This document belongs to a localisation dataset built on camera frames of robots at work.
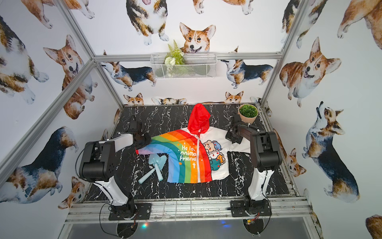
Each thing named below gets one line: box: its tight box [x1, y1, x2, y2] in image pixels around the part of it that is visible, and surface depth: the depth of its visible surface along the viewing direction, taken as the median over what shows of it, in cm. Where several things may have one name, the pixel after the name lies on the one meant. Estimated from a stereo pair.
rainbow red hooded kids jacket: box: [135, 103, 252, 184], surface depth 95 cm
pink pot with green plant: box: [237, 103, 259, 124], surface depth 103 cm
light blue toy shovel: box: [148, 153, 164, 182], surface depth 90 cm
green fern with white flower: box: [164, 39, 186, 66], surface depth 85 cm
